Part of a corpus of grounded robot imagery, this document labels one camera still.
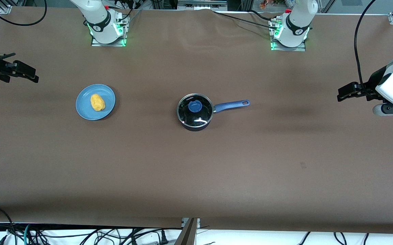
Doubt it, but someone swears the yellow potato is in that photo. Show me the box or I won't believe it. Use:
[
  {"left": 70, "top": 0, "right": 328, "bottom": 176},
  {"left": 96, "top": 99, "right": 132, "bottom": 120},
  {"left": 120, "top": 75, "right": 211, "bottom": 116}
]
[{"left": 90, "top": 94, "right": 106, "bottom": 112}]

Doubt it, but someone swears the glass lid blue knob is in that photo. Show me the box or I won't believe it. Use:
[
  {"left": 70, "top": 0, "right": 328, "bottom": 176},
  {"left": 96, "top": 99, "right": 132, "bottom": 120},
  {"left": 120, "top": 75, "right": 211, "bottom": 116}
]
[{"left": 177, "top": 94, "right": 213, "bottom": 124}]

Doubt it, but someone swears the blue round plate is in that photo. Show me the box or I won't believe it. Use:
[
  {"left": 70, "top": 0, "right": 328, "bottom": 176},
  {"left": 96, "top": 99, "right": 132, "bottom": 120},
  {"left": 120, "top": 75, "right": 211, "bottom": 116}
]
[{"left": 76, "top": 84, "right": 116, "bottom": 120}]

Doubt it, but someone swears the brown table cover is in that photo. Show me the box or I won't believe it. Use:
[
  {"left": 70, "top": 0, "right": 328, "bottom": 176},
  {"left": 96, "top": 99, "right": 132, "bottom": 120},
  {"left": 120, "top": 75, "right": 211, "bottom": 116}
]
[{"left": 0, "top": 6, "right": 393, "bottom": 235}]

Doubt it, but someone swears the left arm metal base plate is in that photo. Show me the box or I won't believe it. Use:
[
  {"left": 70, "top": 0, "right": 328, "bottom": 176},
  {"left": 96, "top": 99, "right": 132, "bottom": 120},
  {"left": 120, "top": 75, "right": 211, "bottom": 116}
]
[{"left": 270, "top": 19, "right": 306, "bottom": 51}]

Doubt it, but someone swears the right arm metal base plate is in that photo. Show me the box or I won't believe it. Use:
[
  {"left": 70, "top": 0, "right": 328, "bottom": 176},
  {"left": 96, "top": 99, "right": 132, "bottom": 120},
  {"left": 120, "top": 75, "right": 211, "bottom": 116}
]
[{"left": 91, "top": 12, "right": 129, "bottom": 47}]

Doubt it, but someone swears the black pot blue handle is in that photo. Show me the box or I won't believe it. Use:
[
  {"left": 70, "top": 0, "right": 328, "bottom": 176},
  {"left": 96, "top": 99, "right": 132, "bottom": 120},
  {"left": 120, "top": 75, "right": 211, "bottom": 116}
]
[{"left": 177, "top": 93, "right": 250, "bottom": 131}]

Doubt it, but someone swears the long black table cable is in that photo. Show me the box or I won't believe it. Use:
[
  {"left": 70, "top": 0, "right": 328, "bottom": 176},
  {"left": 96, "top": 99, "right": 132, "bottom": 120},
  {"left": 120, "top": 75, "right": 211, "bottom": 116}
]
[{"left": 213, "top": 11, "right": 280, "bottom": 30}]

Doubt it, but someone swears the black power plug cable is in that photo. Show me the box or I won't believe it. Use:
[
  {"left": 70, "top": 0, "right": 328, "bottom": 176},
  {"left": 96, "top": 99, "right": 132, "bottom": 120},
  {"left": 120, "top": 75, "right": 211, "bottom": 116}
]
[{"left": 122, "top": 229, "right": 170, "bottom": 245}]

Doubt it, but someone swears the aluminium frame profile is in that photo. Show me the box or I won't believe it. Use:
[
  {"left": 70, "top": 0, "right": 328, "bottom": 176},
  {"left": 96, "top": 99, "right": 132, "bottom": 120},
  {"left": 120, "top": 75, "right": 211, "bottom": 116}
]
[{"left": 174, "top": 218, "right": 200, "bottom": 245}]

